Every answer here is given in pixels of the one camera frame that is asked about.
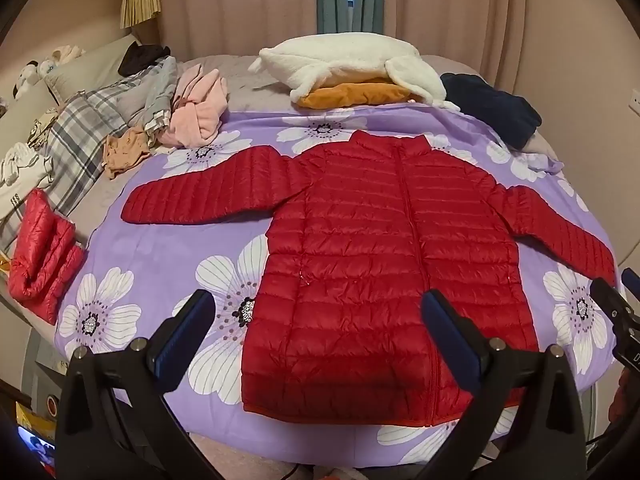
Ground grey striped garment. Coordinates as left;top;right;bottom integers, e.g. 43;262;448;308
116;56;178;148

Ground orange folded garment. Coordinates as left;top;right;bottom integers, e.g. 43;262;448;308
296;79;419;110

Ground white fleece garment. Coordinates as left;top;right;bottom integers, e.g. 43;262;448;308
248;32;460;112

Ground purple floral bed sheet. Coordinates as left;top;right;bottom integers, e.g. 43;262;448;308
55;104;614;467

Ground tan small garment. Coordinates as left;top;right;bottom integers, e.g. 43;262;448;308
102;127;151;179

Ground navy blue fleece garment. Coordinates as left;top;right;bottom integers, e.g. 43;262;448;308
440;73;542;151

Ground panda plush toy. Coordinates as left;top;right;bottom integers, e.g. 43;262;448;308
13;58;56;100

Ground plaid grey pillow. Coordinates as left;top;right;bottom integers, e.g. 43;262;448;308
0;75;151;256

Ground pink folded garment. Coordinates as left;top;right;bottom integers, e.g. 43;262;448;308
157;64;228;148

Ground black garment on pillow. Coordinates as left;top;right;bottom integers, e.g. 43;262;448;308
118;42;170;77

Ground folded red puffer jacket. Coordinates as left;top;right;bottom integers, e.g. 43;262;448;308
8;188;87;325

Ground red puffer jacket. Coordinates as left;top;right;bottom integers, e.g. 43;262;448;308
122;131;615;427
8;188;87;325

